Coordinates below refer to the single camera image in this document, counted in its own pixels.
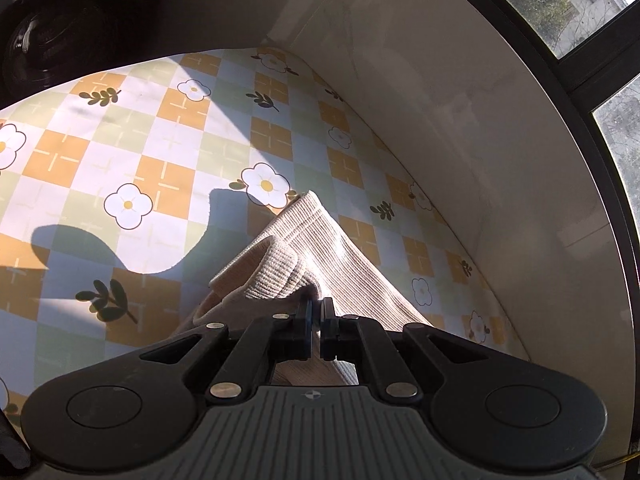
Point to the beige ribbed pants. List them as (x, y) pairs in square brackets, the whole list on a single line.
[(320, 250)]

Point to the dark washing machine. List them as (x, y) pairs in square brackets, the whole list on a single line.
[(50, 45)]

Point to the dark framed window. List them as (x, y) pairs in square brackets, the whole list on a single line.
[(575, 75)]

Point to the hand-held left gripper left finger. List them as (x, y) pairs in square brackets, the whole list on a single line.
[(295, 340)]

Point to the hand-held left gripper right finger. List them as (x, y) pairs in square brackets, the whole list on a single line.
[(330, 340)]

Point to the floral checkered tablecloth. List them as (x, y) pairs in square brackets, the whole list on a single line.
[(150, 125)]

